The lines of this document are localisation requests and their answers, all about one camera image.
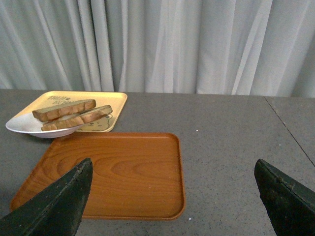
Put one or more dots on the brown wood-grain tray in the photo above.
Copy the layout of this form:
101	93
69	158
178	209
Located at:
136	176

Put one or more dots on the yellow bear tray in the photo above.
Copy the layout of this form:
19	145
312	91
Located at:
116	100

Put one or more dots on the white round plate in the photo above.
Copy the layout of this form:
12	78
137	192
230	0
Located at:
27	124

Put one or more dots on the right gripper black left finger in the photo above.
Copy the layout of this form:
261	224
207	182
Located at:
55	211

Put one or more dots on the bread slice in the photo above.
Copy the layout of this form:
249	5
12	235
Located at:
58	111
77	119

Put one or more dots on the grey curtain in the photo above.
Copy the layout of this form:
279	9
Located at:
235	47

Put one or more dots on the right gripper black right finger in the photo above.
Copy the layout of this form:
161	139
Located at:
290	205

